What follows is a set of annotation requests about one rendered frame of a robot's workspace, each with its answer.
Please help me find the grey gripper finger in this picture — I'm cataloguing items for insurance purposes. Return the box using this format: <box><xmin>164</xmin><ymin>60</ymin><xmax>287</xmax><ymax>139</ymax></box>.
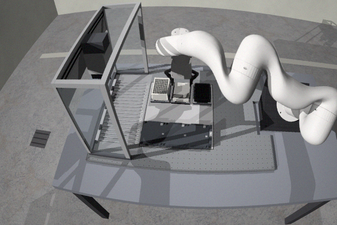
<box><xmin>164</xmin><ymin>68</ymin><xmax>174</xmax><ymax>86</ymax></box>
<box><xmin>190</xmin><ymin>70</ymin><xmax>199</xmax><ymax>87</ymax></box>

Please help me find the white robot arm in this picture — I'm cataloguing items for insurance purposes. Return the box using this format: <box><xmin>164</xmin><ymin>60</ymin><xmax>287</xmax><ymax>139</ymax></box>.
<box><xmin>156</xmin><ymin>28</ymin><xmax>337</xmax><ymax>145</ymax></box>

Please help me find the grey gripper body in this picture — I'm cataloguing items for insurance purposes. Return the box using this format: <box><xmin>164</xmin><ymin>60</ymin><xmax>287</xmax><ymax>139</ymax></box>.
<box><xmin>171</xmin><ymin>59</ymin><xmax>192</xmax><ymax>79</ymax></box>

